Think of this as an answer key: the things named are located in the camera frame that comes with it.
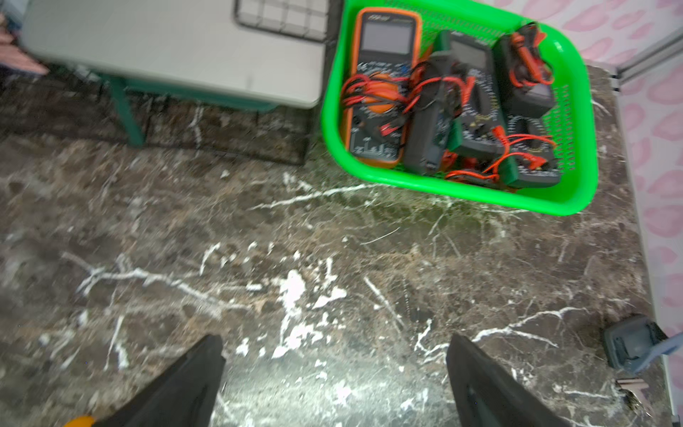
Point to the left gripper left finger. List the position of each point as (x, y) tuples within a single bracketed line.
[(183, 395)]

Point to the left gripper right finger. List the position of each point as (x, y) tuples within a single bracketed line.
[(486, 395)]

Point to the yellow multimeter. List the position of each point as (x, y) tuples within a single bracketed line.
[(82, 421)]

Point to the green plastic basket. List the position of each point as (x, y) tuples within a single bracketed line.
[(571, 123)]

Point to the small dark multimeter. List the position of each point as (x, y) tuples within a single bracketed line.
[(435, 101), (524, 78)]

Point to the large green multimeter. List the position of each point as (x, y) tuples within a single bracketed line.
[(472, 132)]

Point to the orange wide multimeter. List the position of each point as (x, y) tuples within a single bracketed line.
[(385, 49)]

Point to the pink notebook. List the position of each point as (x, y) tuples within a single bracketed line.
[(13, 58)]

